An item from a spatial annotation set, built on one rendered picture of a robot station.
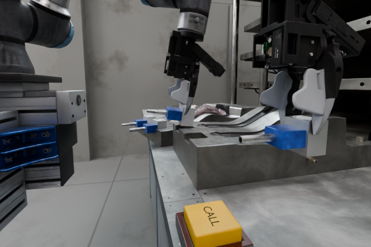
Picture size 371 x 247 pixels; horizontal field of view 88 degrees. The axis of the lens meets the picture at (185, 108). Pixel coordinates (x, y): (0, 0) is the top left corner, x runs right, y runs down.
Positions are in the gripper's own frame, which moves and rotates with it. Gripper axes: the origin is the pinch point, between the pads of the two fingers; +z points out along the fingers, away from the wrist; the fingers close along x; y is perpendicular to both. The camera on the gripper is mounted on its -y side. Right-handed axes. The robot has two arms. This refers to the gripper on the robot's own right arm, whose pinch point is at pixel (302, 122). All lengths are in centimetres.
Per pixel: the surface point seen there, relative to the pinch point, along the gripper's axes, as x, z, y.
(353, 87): -39, -5, -67
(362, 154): -9.9, 11.5, -29.4
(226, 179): -10.0, 13.5, 7.8
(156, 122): -44.7, 7.5, 18.7
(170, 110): -26.7, 0.9, 16.7
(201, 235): 5.4, 11.4, 18.6
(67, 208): -143, 95, 83
